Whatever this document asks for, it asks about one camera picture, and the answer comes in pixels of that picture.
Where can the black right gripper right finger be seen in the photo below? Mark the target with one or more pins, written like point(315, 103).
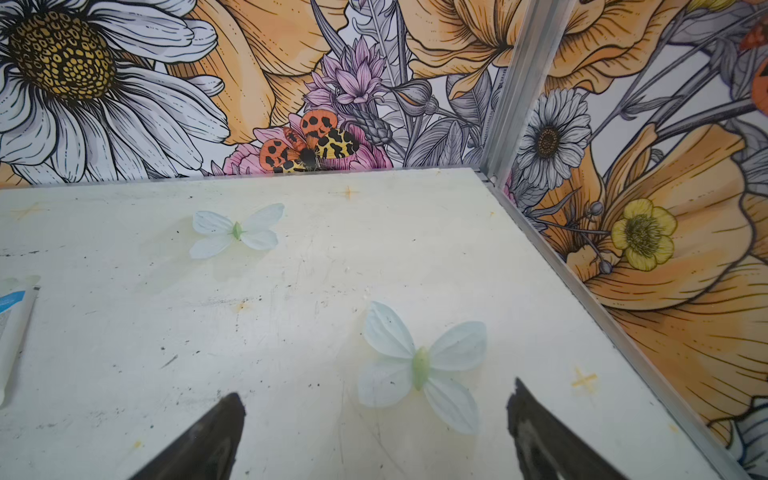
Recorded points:
point(546, 448)

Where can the white blue sachet packet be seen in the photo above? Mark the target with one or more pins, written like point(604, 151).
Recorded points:
point(18, 296)

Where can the aluminium corner post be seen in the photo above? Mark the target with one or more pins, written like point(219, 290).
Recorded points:
point(542, 31)

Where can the near pale butterfly decoration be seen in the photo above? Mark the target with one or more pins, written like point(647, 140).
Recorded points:
point(402, 367)

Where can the far pale butterfly decoration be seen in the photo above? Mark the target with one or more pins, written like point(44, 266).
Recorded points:
point(219, 232)

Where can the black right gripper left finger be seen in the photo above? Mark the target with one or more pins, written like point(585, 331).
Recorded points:
point(206, 450)

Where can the pale butterfly decoration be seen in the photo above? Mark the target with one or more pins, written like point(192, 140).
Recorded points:
point(219, 232)
point(402, 367)

